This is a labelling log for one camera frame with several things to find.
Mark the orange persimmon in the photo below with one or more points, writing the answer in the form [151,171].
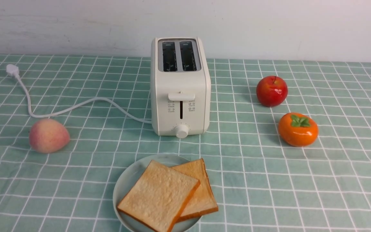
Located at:
[297,129]

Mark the white toaster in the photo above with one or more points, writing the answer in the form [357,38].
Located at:
[180,87]

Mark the red apple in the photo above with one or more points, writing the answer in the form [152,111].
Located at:
[271,91]

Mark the light green round plate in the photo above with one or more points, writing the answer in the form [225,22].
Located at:
[134,171]

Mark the toasted bread slice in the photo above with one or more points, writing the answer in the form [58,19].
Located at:
[203,201]
[157,199]

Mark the pink peach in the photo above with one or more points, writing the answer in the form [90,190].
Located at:
[47,136]

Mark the green checkered tablecloth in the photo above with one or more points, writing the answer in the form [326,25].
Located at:
[261,183]

